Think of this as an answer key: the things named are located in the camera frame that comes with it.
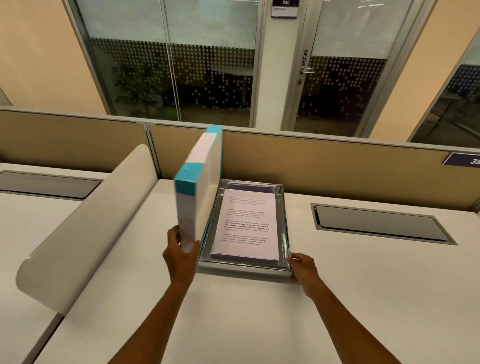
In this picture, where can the white and teal box lid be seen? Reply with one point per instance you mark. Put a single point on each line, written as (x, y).
(198, 187)

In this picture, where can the glass door with dotted film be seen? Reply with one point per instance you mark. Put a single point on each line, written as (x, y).
(348, 75)

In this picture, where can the person's left thumb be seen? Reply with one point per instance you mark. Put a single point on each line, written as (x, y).
(192, 247)

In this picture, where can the dark door plate sign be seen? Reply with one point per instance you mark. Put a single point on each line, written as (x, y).
(305, 58)

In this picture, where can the glass window with dotted film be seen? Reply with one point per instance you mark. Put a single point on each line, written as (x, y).
(168, 56)

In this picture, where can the person's right thumb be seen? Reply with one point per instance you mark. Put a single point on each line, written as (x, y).
(293, 260)

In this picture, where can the green potted plant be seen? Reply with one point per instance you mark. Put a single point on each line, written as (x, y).
(138, 90)

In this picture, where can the white curved desk divider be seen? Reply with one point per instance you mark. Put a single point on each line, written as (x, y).
(93, 225)

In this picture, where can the wide beige partition panel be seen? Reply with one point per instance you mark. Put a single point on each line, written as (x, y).
(337, 172)

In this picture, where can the person's left hand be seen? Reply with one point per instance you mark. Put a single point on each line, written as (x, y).
(180, 262)

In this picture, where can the silver box base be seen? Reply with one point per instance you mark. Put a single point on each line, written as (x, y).
(285, 240)

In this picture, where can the white printed paper stack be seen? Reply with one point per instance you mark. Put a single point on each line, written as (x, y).
(245, 225)

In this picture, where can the person's right forearm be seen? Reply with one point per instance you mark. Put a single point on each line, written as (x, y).
(348, 326)

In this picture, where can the person's left forearm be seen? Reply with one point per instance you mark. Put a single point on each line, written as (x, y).
(161, 322)

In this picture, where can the narrow beige partition panel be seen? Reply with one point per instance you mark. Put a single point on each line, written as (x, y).
(75, 144)

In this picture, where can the dark blue partition label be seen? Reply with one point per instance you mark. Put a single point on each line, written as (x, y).
(463, 159)

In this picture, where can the person's right hand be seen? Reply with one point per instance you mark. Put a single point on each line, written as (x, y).
(307, 273)

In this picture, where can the glass side window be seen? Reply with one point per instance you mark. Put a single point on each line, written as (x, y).
(453, 105)

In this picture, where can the room number wall sign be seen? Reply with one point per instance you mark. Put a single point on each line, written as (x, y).
(285, 7)

